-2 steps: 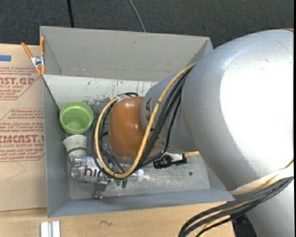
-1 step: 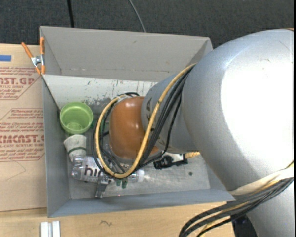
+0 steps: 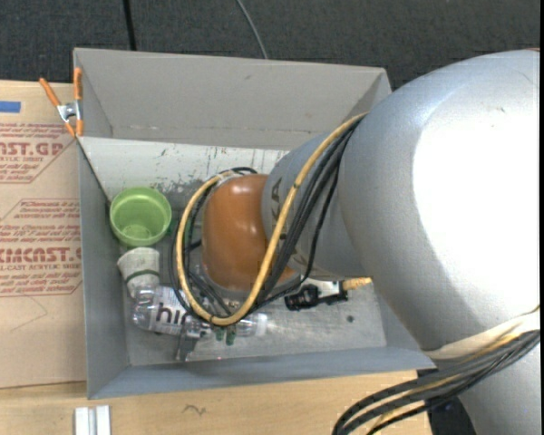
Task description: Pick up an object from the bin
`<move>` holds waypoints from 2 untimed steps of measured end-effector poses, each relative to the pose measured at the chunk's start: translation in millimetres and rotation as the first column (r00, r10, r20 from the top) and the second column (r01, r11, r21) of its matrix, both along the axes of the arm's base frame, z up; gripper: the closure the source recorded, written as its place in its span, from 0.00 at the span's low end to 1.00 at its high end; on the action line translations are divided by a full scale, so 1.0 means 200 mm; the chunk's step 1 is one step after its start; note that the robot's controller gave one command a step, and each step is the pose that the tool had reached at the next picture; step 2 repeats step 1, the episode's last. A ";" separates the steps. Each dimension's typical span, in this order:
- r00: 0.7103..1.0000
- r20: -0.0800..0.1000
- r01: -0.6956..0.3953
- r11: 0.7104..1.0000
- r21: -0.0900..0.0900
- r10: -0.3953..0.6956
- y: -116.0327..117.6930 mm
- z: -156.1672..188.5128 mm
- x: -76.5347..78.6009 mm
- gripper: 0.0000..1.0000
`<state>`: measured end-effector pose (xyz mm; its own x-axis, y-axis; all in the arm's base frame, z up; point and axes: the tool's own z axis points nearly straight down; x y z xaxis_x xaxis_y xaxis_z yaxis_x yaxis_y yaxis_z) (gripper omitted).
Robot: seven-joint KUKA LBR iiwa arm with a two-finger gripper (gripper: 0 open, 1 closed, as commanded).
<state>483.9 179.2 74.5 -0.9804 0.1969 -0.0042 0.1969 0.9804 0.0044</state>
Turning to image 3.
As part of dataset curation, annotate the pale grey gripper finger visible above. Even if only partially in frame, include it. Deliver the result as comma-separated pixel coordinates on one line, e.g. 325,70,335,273
175,332,199,363

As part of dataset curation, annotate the clear plastic bottle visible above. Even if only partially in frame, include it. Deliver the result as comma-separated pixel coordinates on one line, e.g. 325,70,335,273
131,285,270,341

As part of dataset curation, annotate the white paper cup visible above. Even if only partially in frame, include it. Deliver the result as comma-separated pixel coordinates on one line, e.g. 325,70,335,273
116,246,161,298

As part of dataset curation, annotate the green plastic cup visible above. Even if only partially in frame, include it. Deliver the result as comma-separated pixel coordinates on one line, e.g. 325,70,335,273
108,186,173,249

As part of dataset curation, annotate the brown cardboard board red print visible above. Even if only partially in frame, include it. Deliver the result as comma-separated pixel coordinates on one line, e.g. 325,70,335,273
0,78,89,391

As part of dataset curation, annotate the grey metal bin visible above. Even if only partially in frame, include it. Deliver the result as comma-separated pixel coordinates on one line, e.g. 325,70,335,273
72,46,438,401

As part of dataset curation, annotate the black cylinder on white bracket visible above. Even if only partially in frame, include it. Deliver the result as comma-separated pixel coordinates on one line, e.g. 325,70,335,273
283,279,350,313

